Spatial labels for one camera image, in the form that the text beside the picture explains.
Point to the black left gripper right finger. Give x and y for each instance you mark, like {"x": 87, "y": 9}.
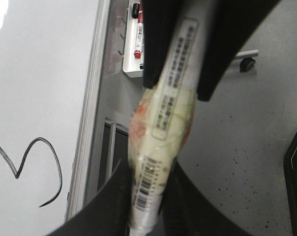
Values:
{"x": 186, "y": 212}

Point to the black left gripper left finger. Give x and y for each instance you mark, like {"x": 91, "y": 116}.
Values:
{"x": 107, "y": 213}

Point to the white taped whiteboard marker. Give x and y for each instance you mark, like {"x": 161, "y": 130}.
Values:
{"x": 160, "y": 126}

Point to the white whiteboard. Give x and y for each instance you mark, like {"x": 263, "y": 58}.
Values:
{"x": 45, "y": 48}

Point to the grey pegboard panel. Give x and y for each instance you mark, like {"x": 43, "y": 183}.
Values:
{"x": 119, "y": 92}

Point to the white plastic marker tray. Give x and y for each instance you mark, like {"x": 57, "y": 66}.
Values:
{"x": 131, "y": 66}

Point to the black caster wheel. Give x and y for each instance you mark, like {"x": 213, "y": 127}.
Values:
{"x": 246, "y": 65}

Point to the red capped white marker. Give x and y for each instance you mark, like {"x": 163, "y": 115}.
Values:
{"x": 139, "y": 33}

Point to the black capped white marker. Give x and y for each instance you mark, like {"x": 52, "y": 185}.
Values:
{"x": 135, "y": 10}

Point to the grey whiteboard stand frame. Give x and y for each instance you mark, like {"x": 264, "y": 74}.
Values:
{"x": 93, "y": 155}

